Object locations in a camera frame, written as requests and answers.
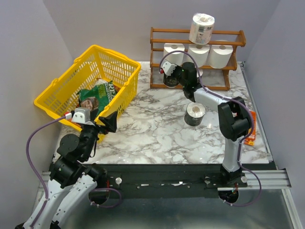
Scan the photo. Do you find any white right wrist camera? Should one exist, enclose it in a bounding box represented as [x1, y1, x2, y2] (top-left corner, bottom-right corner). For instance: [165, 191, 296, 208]
[160, 60, 177, 76]

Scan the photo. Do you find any aluminium rail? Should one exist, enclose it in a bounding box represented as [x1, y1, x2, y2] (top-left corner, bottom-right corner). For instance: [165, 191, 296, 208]
[38, 170, 292, 191]

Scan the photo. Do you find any yellow plastic shopping basket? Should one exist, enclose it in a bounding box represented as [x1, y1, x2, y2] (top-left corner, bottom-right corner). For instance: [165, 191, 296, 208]
[34, 45, 141, 119]

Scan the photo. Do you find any wooden two-tier shelf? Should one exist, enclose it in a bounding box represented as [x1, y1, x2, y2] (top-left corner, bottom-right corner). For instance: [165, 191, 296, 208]
[150, 27, 246, 91]

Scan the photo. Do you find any green snack bag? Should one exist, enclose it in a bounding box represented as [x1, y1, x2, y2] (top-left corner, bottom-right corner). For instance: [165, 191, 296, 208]
[77, 79, 120, 121]

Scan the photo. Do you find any orange snack packet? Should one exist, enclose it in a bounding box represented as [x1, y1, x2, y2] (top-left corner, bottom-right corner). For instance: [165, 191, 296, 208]
[244, 111, 256, 146]

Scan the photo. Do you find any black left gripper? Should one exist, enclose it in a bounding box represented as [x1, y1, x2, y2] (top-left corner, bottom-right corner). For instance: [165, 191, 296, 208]
[80, 108, 118, 160]

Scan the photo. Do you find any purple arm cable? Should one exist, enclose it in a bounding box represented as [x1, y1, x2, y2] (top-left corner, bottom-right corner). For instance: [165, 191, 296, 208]
[158, 51, 254, 146]
[25, 116, 66, 206]

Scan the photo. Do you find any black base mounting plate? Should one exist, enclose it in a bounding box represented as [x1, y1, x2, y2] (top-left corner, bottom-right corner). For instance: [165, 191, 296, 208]
[94, 164, 250, 198]

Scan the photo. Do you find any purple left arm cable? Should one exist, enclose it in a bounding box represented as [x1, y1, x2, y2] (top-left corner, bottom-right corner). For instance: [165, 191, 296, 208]
[25, 116, 66, 206]

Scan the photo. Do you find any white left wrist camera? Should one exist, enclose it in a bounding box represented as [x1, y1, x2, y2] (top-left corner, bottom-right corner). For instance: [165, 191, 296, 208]
[65, 107, 91, 125]

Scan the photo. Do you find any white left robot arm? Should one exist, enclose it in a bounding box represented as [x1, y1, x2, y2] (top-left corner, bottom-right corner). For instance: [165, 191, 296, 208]
[16, 108, 122, 229]

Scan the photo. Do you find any white paper roll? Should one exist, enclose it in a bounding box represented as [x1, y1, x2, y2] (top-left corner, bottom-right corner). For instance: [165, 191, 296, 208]
[163, 43, 185, 66]
[187, 44, 210, 67]
[208, 45, 233, 69]

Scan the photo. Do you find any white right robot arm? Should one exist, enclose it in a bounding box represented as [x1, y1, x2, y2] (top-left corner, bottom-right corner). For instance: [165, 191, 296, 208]
[161, 60, 254, 187]

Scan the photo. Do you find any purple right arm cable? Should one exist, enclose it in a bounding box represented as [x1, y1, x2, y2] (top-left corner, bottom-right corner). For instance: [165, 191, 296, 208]
[158, 51, 254, 146]

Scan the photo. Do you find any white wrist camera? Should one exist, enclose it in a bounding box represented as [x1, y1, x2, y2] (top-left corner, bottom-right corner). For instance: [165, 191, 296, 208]
[65, 107, 91, 125]
[160, 60, 177, 76]

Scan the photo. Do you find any plastic pinkish paper roll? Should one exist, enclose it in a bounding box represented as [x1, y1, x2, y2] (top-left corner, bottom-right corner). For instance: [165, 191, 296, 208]
[189, 13, 215, 45]

